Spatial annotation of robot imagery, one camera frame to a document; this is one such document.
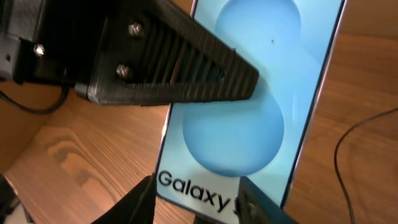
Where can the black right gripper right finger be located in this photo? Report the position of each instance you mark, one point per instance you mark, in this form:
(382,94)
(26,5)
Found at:
(253,206)

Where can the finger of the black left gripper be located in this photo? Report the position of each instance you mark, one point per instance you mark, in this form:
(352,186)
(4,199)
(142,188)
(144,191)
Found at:
(153,53)

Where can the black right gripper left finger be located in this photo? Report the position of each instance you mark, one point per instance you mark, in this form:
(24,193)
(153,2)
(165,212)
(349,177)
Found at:
(136,207)

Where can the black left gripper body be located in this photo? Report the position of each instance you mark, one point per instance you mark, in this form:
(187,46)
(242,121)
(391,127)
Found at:
(53,42)

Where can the smartphone with cyan screen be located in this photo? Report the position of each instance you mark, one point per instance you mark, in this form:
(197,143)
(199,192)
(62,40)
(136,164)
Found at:
(207,147)

